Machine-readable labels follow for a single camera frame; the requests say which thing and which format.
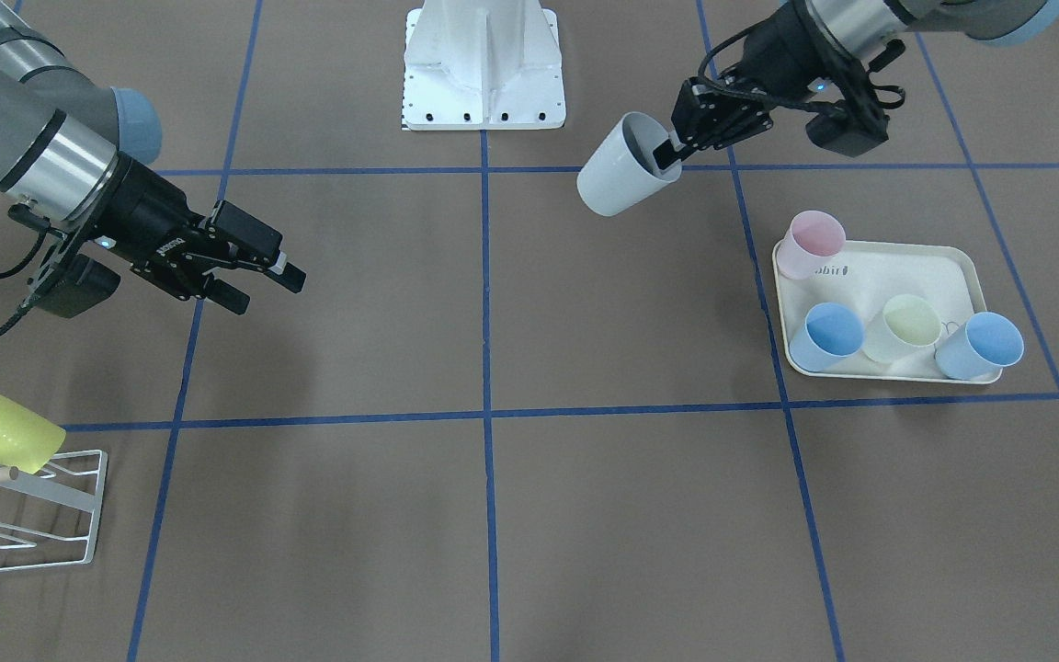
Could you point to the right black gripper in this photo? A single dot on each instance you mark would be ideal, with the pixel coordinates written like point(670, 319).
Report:
point(145, 213)

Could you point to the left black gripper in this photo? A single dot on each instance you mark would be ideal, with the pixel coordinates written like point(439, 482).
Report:
point(780, 51)

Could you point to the grey cup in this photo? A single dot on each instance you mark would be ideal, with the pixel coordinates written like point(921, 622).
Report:
point(624, 170)

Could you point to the bright yellow cup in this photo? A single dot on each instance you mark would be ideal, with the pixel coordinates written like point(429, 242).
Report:
point(27, 440)

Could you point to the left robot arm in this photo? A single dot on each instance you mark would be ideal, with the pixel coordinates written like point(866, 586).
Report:
point(859, 38)

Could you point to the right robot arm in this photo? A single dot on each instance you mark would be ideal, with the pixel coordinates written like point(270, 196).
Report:
point(75, 159)

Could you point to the pink cup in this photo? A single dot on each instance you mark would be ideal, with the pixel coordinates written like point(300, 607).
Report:
point(813, 238)

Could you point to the light blue cup rear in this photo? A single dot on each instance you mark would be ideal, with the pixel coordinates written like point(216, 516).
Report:
point(984, 344)
point(830, 333)

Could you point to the pale yellow-green cup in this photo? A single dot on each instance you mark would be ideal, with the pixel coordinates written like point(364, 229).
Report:
point(904, 326)

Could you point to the cream plastic tray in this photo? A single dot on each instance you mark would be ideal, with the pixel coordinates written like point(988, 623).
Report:
point(864, 277)

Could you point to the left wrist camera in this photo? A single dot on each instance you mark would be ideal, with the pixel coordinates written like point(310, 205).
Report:
point(851, 126)

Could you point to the white pedestal column base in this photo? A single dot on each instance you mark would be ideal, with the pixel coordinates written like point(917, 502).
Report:
point(482, 66)

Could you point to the white wire cup rack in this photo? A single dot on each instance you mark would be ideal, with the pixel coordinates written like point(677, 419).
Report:
point(52, 518)

